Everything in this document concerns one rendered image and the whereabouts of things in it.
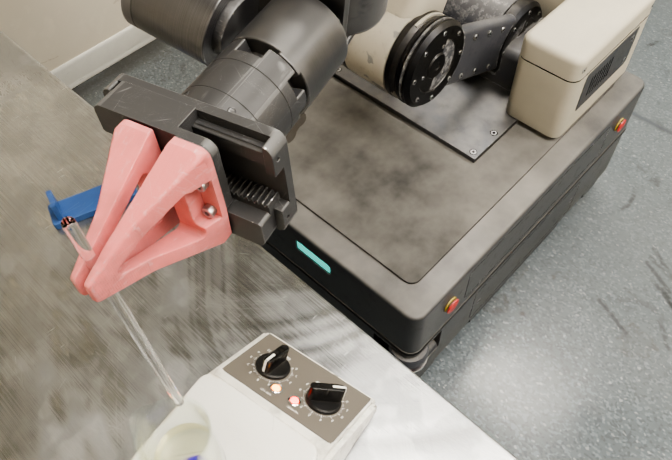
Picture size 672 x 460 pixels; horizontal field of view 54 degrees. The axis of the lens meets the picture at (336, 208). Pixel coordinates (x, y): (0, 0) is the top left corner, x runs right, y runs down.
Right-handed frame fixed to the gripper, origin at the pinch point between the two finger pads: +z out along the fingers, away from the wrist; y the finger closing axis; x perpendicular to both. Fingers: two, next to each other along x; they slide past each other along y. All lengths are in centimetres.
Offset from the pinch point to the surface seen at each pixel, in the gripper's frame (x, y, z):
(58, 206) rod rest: 32.6, -33.9, -16.0
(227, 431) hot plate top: 26.3, 0.1, -2.2
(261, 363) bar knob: 29.5, -1.7, -9.3
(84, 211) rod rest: 33.4, -31.4, -17.2
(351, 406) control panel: 31.1, 7.0, -10.0
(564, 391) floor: 111, 30, -59
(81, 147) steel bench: 34, -39, -25
